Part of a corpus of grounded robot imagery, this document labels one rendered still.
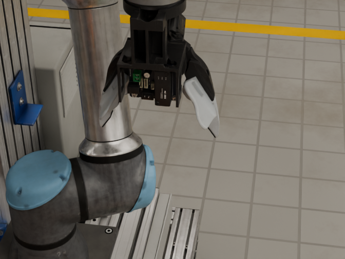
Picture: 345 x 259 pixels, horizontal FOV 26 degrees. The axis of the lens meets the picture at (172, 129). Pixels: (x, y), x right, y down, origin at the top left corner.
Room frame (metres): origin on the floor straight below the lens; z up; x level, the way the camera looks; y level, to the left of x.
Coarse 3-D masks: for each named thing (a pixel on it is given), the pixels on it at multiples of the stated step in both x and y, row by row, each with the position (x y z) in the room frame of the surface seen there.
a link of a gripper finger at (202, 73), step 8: (192, 48) 0.78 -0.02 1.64; (192, 56) 0.77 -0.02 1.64; (192, 64) 0.76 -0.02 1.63; (200, 64) 0.77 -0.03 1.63; (192, 72) 0.76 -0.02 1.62; (200, 72) 0.76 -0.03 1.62; (208, 72) 0.77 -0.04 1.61; (200, 80) 0.76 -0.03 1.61; (208, 80) 0.77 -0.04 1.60; (208, 88) 0.77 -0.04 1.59; (208, 96) 0.76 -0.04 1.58
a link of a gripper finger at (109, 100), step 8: (112, 80) 0.78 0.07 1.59; (128, 80) 0.78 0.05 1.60; (112, 88) 0.78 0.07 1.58; (104, 96) 0.78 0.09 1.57; (112, 96) 0.76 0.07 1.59; (104, 104) 0.77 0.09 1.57; (112, 104) 0.78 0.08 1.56; (104, 112) 0.74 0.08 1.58; (112, 112) 0.79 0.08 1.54; (104, 120) 0.78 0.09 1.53
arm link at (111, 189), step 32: (64, 0) 1.11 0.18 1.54; (96, 0) 1.10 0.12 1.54; (96, 32) 1.09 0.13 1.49; (96, 64) 1.08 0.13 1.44; (96, 96) 1.06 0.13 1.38; (128, 96) 1.10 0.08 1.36; (96, 128) 1.05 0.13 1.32; (128, 128) 1.06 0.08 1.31; (96, 160) 1.02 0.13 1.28; (128, 160) 1.02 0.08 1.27; (96, 192) 0.99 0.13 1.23; (128, 192) 1.00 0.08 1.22
